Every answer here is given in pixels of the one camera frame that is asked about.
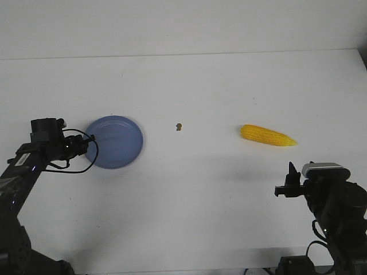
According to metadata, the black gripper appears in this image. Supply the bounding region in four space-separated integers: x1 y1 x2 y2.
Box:
275 162 306 198
57 135 96 160

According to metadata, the blue round plate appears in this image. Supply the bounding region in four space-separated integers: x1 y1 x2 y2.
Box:
85 115 143 169

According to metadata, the yellow corn cob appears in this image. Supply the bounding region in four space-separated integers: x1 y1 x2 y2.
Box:
240 124 298 147

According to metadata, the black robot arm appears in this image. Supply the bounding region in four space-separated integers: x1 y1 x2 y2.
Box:
275 162 366 274
1 118 96 274

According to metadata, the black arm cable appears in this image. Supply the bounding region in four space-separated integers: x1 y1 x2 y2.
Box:
304 219 339 261
42 128 99 174

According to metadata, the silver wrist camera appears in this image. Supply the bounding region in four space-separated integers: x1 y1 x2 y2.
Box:
57 119 67 129
302 162 351 179

